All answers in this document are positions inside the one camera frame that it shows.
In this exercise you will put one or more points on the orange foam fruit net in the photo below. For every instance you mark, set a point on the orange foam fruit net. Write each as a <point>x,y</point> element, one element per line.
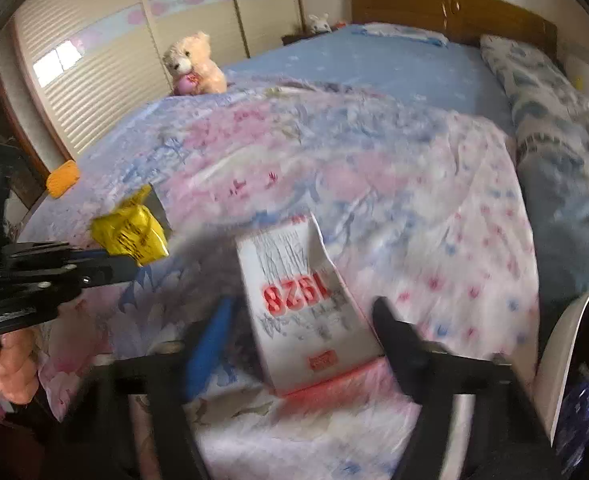
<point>63,177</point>

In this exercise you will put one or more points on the light blue bedsheet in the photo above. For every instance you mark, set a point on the light blue bedsheet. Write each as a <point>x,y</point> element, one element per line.
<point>374,60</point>

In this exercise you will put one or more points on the yellow snack wrapper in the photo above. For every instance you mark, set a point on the yellow snack wrapper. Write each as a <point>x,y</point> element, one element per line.
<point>129,232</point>

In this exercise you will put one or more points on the floral blanket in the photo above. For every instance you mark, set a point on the floral blanket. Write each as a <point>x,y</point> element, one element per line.
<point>374,185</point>

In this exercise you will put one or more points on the wooden headboard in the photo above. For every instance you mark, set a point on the wooden headboard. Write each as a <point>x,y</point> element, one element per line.
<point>424,5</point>

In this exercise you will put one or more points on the small yellow toy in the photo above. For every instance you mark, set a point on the small yellow toy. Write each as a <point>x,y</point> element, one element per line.
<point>579,82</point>

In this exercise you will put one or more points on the person's left hand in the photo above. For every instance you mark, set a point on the person's left hand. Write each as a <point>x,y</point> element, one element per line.
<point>9,365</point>

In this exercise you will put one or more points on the leaf print folded quilt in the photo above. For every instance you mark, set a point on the leaf print folded quilt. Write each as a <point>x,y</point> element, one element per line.
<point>549,110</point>

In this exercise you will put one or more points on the blue and white pillow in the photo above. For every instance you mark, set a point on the blue and white pillow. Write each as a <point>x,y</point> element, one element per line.
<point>409,32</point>

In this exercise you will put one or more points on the white bunny plush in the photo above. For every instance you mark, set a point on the white bunny plush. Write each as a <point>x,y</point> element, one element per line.
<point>318,22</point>

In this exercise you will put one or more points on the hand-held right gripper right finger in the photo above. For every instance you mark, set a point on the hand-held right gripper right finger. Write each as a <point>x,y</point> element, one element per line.
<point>399,345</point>

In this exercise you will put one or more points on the white trash bin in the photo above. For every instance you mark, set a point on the white trash bin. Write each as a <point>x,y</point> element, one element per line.
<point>559,350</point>

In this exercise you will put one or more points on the blue plastic wrapper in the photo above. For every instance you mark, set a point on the blue plastic wrapper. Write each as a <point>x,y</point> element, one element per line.
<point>582,405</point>

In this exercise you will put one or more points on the cream sliding door wardrobe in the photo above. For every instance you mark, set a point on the cream sliding door wardrobe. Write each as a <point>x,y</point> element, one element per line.
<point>99,60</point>

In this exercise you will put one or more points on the beige teddy bear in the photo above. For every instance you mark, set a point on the beige teddy bear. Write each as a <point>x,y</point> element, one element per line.
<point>194,60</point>

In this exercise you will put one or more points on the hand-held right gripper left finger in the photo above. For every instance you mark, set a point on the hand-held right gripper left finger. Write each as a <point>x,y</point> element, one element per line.
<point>209,345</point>

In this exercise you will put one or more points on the red and white paper box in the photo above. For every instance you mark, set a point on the red and white paper box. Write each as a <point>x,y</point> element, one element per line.
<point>304,320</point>

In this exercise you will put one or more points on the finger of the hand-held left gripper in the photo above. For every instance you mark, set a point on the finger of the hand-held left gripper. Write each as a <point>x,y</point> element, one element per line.
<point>109,267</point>
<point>39,302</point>

